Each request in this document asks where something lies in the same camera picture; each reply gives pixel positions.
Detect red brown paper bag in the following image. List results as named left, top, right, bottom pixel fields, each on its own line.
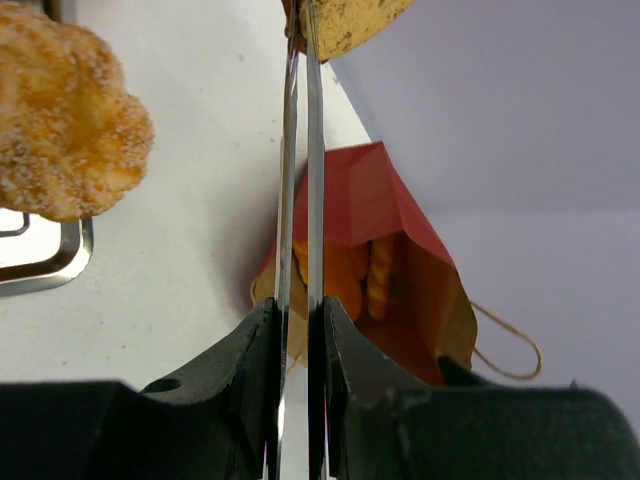
left=249, top=140, right=544, bottom=389

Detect fake bread slice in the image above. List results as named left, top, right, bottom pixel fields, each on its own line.
left=281, top=0, right=413, bottom=63

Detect metal tongs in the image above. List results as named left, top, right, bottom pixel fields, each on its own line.
left=266, top=1, right=329, bottom=479

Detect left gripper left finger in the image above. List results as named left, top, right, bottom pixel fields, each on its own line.
left=1, top=300, right=278, bottom=479

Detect flat orange fake pastry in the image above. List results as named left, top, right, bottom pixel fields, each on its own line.
left=323, top=234, right=395, bottom=321

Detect stainless steel tray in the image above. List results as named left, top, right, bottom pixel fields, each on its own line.
left=1, top=209, right=94, bottom=298

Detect sugared round fake bun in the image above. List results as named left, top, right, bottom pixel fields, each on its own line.
left=1, top=1, right=154, bottom=222

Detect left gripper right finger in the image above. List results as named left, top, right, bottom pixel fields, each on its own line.
left=324, top=298, right=639, bottom=479

